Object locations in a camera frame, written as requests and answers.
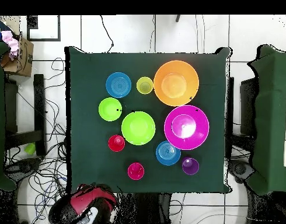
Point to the large green plastic bowl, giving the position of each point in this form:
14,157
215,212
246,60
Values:
138,128

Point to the orange plastic bowl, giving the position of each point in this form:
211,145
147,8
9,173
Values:
176,83

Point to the small green plastic bowl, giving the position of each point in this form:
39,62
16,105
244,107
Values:
110,109

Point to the crimson pink plastic cup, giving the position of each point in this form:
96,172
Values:
135,171

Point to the blue plastic bowl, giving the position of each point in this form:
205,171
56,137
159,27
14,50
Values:
168,153
118,85

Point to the dark green table cloth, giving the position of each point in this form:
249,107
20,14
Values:
91,140

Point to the black metal stand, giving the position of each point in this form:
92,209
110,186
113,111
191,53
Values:
39,105

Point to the black box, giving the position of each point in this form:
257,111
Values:
248,105

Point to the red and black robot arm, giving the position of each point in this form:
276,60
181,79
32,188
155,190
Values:
87,198

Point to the large pink plastic bowl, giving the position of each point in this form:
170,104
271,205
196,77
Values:
186,127

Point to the yellow plastic cup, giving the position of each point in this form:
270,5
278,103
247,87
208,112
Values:
144,85

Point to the brown cardboard box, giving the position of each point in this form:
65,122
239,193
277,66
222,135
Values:
26,60

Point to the pink cloth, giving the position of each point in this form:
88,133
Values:
11,42

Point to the black base with knob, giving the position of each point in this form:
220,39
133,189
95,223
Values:
24,166

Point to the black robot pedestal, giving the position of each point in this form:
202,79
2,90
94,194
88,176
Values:
147,210

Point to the grey black base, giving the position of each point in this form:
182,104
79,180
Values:
240,169

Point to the black square frame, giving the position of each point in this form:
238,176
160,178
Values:
32,23

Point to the green cup on floor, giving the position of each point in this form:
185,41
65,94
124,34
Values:
30,148

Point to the red plastic cup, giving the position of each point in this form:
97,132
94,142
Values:
116,143

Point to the purple plastic cup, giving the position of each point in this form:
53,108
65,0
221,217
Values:
190,166

